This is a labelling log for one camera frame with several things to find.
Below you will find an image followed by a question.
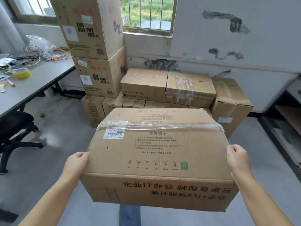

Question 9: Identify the person's right hand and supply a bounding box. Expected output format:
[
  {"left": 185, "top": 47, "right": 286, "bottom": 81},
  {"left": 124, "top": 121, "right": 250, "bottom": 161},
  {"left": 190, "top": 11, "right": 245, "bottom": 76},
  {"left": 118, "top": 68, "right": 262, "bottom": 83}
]
[{"left": 226, "top": 144, "right": 256, "bottom": 184}]

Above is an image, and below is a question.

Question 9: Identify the person's left hand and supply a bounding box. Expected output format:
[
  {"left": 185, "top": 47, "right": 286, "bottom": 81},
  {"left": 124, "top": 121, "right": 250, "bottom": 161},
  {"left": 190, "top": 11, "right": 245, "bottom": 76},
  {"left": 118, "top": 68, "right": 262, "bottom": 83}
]
[{"left": 62, "top": 152, "right": 90, "bottom": 181}]

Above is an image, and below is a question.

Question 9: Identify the large taped cardboard box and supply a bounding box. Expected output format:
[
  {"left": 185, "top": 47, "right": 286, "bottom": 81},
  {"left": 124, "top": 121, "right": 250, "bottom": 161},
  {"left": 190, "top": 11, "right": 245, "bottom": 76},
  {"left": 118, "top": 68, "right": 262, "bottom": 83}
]
[{"left": 79, "top": 107, "right": 239, "bottom": 212}]

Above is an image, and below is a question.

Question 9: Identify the person's right forearm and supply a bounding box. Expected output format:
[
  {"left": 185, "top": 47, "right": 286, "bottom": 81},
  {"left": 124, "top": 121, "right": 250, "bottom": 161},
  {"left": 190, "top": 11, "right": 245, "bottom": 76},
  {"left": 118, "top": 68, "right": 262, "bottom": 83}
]
[{"left": 232, "top": 175, "right": 295, "bottom": 226}]

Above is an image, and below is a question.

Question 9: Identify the person's left forearm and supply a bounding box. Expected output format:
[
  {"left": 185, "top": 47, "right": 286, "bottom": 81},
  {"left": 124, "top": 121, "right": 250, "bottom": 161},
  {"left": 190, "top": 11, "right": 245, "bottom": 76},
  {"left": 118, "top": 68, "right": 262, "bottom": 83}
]
[{"left": 18, "top": 175, "right": 80, "bottom": 226}]

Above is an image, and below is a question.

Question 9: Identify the dented cardboard box white label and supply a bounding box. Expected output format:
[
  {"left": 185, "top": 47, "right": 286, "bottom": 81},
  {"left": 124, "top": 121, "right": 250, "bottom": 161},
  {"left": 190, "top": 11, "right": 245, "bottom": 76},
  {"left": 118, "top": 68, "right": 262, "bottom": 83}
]
[{"left": 210, "top": 77, "right": 254, "bottom": 139}]

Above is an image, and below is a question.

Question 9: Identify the narrow upright cardboard box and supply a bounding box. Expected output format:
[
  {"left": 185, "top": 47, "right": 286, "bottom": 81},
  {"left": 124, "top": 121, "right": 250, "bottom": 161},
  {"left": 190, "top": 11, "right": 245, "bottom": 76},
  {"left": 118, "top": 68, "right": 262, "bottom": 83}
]
[
  {"left": 102, "top": 91, "right": 126, "bottom": 117},
  {"left": 81, "top": 94, "right": 106, "bottom": 128}
]

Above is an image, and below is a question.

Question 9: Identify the black metal shelf rack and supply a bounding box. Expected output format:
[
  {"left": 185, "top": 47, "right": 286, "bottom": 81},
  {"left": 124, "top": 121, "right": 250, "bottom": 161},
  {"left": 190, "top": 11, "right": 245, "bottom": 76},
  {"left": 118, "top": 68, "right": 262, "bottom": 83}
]
[{"left": 258, "top": 75, "right": 301, "bottom": 184}]

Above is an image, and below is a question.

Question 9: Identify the black office chair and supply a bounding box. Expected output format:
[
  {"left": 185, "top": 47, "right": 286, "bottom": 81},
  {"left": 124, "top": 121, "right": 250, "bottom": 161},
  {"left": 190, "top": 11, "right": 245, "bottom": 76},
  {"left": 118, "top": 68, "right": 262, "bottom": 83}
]
[{"left": 0, "top": 111, "right": 45, "bottom": 175}]

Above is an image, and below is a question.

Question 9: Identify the flat cardboard box clear tape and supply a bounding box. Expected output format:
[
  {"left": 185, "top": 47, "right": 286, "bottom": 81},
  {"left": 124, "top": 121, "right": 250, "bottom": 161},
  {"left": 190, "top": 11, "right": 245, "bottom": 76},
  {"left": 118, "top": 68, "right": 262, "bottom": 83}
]
[{"left": 165, "top": 71, "right": 216, "bottom": 108}]

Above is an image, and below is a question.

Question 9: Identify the tall printed cardboard box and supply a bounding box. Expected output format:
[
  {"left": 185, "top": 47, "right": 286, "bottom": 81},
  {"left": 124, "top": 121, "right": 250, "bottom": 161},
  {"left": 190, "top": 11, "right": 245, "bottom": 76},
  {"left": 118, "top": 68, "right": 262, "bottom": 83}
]
[
  {"left": 72, "top": 46, "right": 127, "bottom": 98},
  {"left": 50, "top": 0, "right": 124, "bottom": 60}
]

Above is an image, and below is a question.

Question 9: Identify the flat brown cardboard box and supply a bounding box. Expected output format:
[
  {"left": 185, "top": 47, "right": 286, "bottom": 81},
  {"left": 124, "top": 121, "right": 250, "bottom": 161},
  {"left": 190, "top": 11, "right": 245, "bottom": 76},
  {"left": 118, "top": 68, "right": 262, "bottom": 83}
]
[{"left": 120, "top": 67, "right": 169, "bottom": 103}]

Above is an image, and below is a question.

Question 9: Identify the yellow tape roll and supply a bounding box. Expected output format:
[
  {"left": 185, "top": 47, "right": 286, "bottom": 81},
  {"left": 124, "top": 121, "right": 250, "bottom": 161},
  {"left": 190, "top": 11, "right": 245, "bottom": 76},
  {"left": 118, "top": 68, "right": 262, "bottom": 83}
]
[{"left": 11, "top": 67, "right": 32, "bottom": 80}]

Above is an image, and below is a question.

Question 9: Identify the clear plastic bag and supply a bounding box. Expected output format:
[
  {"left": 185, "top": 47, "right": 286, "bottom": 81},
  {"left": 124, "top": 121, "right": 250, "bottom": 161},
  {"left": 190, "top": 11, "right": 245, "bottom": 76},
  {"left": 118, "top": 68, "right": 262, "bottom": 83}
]
[{"left": 24, "top": 34, "right": 56, "bottom": 60}]

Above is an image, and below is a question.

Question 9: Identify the white crumpled bag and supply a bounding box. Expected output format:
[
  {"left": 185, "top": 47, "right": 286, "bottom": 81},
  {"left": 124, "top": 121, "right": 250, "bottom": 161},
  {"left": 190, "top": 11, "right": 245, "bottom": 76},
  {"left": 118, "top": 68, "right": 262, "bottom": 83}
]
[{"left": 0, "top": 57, "right": 16, "bottom": 68}]

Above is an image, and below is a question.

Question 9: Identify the barred window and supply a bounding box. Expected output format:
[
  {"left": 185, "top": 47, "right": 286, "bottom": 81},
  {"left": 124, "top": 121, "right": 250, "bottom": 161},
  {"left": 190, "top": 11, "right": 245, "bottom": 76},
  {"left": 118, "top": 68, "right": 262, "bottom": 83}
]
[{"left": 119, "top": 0, "right": 178, "bottom": 37}]

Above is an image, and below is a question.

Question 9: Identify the black desk leg frame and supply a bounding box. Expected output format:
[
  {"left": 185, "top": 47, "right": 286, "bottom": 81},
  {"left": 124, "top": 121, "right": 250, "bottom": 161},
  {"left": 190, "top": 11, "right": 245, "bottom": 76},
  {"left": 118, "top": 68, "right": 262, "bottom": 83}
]
[{"left": 50, "top": 66, "right": 86, "bottom": 100}]

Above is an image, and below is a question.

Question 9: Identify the bundle of yellow orange cables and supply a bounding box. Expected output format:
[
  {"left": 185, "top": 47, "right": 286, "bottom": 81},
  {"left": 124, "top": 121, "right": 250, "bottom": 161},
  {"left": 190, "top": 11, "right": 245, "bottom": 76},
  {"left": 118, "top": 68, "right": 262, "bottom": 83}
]
[{"left": 22, "top": 45, "right": 72, "bottom": 66}]

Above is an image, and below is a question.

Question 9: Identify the sliding window dark frame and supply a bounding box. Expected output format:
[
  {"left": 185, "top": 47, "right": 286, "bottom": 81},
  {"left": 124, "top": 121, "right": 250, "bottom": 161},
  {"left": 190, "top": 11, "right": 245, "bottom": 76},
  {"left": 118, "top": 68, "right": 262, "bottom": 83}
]
[{"left": 4, "top": 0, "right": 58, "bottom": 24}]

